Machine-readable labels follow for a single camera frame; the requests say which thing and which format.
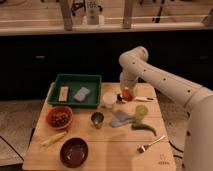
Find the red apple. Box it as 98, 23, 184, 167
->
122, 87, 133, 101

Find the metal fork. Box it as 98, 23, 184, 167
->
137, 135, 166, 154

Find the dark red bowl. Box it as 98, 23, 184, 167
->
60, 137, 88, 168

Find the black cable on floor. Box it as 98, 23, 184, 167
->
168, 133, 186, 171

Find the yellow corn cob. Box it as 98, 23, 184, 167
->
41, 131, 67, 147

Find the blue grey sponge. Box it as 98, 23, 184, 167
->
73, 87, 90, 102

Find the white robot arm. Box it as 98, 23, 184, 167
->
119, 46, 213, 171

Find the small metal cup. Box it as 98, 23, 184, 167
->
91, 112, 104, 129

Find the green plastic tray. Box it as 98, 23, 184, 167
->
48, 74, 102, 108

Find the grey folded cloth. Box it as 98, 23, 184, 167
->
109, 110, 134, 127

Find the green plastic cup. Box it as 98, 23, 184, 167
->
134, 105, 148, 123

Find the orange bowl with grapes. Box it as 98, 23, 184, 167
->
46, 106, 73, 130

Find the beige wooden block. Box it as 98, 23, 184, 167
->
58, 86, 69, 102

